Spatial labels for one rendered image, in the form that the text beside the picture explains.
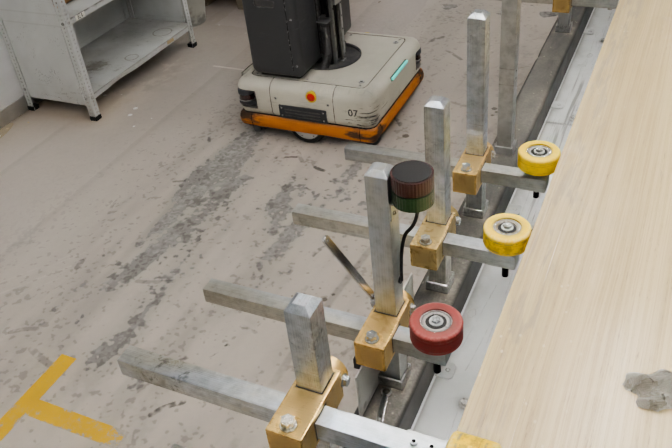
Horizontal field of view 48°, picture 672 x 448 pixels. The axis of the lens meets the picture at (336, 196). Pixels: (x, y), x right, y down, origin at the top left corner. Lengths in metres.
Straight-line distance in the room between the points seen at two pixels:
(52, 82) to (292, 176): 1.39
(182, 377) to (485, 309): 0.73
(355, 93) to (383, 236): 2.04
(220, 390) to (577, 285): 0.56
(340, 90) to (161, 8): 1.66
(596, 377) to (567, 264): 0.23
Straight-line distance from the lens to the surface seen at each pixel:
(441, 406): 1.40
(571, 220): 1.35
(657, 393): 1.08
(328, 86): 3.16
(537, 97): 2.13
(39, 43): 3.86
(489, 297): 1.59
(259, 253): 2.74
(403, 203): 1.03
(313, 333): 0.90
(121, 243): 2.97
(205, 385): 1.03
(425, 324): 1.14
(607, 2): 2.42
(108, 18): 4.54
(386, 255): 1.12
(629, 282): 1.24
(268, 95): 3.28
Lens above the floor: 1.71
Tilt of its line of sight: 35 degrees down
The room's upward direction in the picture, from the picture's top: 7 degrees counter-clockwise
